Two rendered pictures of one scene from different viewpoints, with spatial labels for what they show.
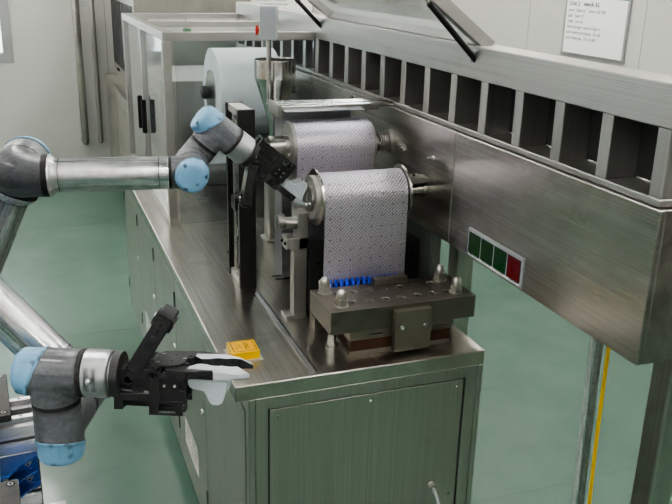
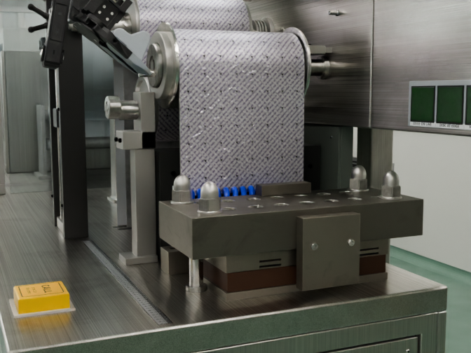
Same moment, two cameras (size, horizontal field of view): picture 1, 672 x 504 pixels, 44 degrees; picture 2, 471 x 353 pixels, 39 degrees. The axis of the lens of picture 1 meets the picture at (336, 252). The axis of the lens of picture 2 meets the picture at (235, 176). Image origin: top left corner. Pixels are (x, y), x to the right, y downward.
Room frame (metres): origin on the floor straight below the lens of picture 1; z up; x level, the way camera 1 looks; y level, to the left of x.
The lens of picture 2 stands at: (0.93, -0.01, 1.20)
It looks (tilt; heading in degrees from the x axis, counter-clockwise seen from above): 7 degrees down; 358
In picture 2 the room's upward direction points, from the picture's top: straight up
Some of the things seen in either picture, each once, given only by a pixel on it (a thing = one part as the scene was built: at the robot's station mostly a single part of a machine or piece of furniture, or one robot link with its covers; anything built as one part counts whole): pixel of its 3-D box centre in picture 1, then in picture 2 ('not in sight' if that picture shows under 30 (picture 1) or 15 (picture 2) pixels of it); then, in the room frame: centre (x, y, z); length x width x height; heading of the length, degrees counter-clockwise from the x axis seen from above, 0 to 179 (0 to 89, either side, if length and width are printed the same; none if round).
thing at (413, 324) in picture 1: (412, 328); (329, 251); (1.90, -0.20, 0.96); 0.10 x 0.03 x 0.11; 111
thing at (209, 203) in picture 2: (341, 297); (209, 196); (1.88, -0.02, 1.05); 0.04 x 0.04 x 0.04
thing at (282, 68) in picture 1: (275, 68); not in sight; (2.81, 0.22, 1.50); 0.14 x 0.14 x 0.06
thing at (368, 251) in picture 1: (364, 259); (244, 162); (2.08, -0.08, 1.08); 0.23 x 0.01 x 0.18; 111
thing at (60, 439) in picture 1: (62, 422); not in sight; (1.16, 0.44, 1.12); 0.11 x 0.08 x 0.11; 178
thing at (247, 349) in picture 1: (243, 350); (41, 297); (1.86, 0.23, 0.91); 0.07 x 0.07 x 0.02; 21
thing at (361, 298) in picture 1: (392, 303); (291, 218); (1.98, -0.15, 1.00); 0.40 x 0.16 x 0.06; 111
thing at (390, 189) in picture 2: (456, 284); (390, 184); (2.00, -0.32, 1.05); 0.04 x 0.04 x 0.04
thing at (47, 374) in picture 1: (52, 373); not in sight; (1.15, 0.44, 1.21); 0.11 x 0.08 x 0.09; 88
